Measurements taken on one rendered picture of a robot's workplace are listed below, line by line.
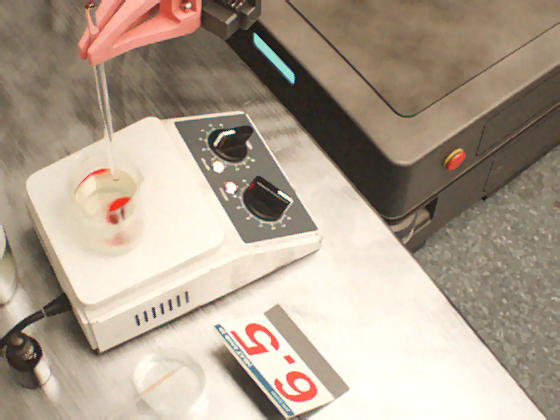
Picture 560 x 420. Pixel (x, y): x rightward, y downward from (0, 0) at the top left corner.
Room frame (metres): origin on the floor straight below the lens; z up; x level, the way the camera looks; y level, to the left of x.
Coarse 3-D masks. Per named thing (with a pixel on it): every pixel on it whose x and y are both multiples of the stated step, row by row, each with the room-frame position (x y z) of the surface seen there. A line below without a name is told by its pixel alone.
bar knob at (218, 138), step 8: (224, 128) 0.49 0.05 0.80; (232, 128) 0.48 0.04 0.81; (240, 128) 0.48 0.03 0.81; (248, 128) 0.48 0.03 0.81; (216, 136) 0.48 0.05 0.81; (224, 136) 0.47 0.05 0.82; (232, 136) 0.47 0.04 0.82; (240, 136) 0.47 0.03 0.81; (248, 136) 0.48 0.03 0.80; (216, 144) 0.47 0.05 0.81; (224, 144) 0.47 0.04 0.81; (232, 144) 0.47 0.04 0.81; (240, 144) 0.47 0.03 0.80; (216, 152) 0.46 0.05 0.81; (224, 152) 0.46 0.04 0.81; (232, 152) 0.46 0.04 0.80; (240, 152) 0.47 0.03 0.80; (232, 160) 0.46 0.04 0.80; (240, 160) 0.46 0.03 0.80
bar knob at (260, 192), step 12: (252, 180) 0.43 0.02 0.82; (264, 180) 0.44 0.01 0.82; (252, 192) 0.43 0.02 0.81; (264, 192) 0.43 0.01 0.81; (276, 192) 0.43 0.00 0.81; (252, 204) 0.42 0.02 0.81; (264, 204) 0.42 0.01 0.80; (276, 204) 0.42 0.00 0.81; (288, 204) 0.42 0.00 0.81; (264, 216) 0.41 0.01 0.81; (276, 216) 0.41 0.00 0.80
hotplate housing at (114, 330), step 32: (192, 160) 0.45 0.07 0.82; (32, 224) 0.40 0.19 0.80; (224, 224) 0.40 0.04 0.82; (224, 256) 0.37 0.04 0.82; (256, 256) 0.38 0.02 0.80; (288, 256) 0.39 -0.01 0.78; (64, 288) 0.34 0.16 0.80; (160, 288) 0.34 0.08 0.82; (192, 288) 0.35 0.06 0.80; (224, 288) 0.37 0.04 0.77; (96, 320) 0.31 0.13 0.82; (128, 320) 0.32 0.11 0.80; (160, 320) 0.34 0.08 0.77
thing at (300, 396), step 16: (256, 320) 0.35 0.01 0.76; (240, 336) 0.33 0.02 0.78; (256, 336) 0.33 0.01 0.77; (272, 336) 0.34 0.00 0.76; (256, 352) 0.31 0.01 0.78; (272, 352) 0.32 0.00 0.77; (288, 352) 0.32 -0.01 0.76; (272, 368) 0.30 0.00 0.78; (288, 368) 0.31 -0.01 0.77; (272, 384) 0.29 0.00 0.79; (288, 384) 0.29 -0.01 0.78; (304, 384) 0.30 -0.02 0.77; (288, 400) 0.27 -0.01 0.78; (304, 400) 0.28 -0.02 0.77; (320, 400) 0.28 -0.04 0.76
